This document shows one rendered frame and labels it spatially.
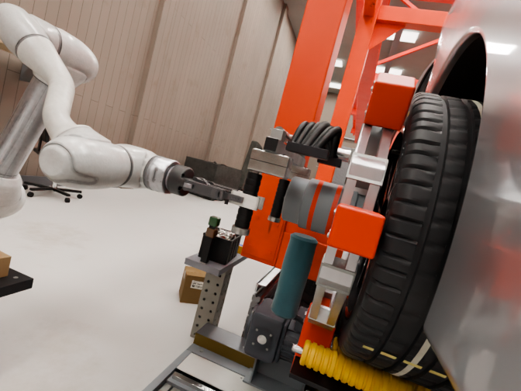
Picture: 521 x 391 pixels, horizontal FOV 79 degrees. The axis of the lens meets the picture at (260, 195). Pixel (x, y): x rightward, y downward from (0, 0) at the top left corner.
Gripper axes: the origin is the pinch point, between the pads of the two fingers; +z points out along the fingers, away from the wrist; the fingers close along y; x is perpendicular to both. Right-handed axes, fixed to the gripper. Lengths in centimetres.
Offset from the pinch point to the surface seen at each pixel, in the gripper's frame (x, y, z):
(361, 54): 141, -253, -5
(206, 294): -59, -73, -31
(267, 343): -52, -39, 9
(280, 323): -43, -40, 11
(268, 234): -18, -59, -6
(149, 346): -83, -53, -45
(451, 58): 48, -21, 37
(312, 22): 72, -60, -12
